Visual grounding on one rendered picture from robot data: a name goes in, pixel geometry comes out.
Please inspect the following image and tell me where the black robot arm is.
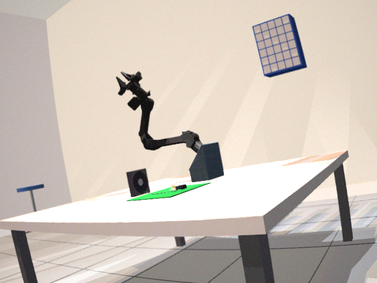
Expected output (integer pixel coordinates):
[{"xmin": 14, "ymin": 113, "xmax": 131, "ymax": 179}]
[{"xmin": 127, "ymin": 88, "xmax": 203, "ymax": 153}]

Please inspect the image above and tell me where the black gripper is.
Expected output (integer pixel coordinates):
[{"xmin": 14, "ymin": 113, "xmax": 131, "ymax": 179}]
[{"xmin": 116, "ymin": 71, "xmax": 141, "ymax": 96}]

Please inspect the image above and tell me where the green circuit board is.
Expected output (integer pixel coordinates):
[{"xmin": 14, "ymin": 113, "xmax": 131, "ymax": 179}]
[{"xmin": 126, "ymin": 183, "xmax": 209, "ymax": 202}]

